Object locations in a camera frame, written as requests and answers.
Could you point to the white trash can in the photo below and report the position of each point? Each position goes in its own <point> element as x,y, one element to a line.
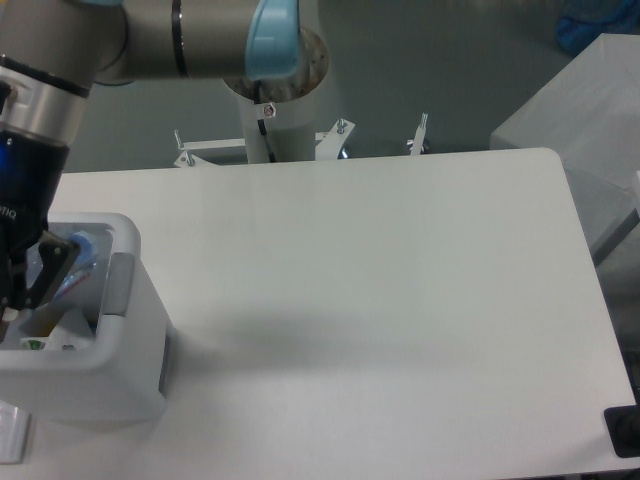
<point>99,350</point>

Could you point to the white table bracket middle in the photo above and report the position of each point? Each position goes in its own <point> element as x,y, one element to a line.
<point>331,145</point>

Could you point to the white table bracket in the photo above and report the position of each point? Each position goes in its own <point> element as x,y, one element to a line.
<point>224,152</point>
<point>331,145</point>

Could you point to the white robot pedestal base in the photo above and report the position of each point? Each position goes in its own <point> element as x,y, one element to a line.
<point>278,116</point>

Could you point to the crushed clear plastic bottle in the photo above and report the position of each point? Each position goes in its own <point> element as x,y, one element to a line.
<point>95,242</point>

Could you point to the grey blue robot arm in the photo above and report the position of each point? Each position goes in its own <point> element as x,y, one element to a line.
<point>54,52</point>

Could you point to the metal table clamp right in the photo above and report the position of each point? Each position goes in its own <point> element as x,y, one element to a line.
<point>419,145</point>

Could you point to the clear plastic wrapper bag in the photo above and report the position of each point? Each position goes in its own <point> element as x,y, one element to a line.
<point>71,332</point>

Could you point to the black device at table edge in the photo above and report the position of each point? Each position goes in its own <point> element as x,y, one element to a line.
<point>623,427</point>

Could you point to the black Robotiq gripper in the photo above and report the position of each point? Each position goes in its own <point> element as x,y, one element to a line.
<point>30,173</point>

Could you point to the white covered side table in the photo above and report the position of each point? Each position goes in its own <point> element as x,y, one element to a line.
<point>589,115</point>

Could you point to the blue bag in background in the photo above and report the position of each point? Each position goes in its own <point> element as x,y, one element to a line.
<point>580,23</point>

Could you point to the white table bracket left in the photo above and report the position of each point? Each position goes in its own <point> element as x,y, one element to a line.
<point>224,152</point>

